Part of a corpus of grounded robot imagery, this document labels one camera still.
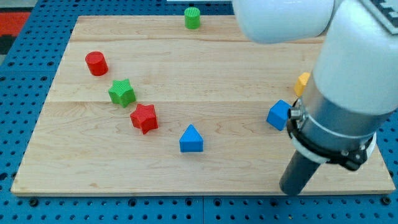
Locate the blue triangle block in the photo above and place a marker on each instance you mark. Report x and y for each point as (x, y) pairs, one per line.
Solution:
(191, 140)

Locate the yellow block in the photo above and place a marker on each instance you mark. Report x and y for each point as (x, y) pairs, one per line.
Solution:
(301, 83)

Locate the green cylinder block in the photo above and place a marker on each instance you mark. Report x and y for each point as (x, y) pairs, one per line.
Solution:
(192, 17)

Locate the red star block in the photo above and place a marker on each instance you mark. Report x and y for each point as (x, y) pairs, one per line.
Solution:
(144, 118)

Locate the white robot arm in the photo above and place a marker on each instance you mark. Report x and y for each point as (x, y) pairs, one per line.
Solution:
(352, 88)

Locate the blue cube block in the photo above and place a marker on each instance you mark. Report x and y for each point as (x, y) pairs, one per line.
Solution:
(277, 115)

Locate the wooden board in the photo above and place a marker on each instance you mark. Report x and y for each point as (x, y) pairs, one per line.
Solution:
(212, 77)

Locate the green star block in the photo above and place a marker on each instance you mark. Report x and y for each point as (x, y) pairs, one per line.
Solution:
(122, 92)

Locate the red cylinder block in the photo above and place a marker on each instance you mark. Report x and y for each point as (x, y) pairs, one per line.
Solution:
(96, 63)

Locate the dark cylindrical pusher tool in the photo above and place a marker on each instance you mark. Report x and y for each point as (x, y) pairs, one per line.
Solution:
(297, 174)

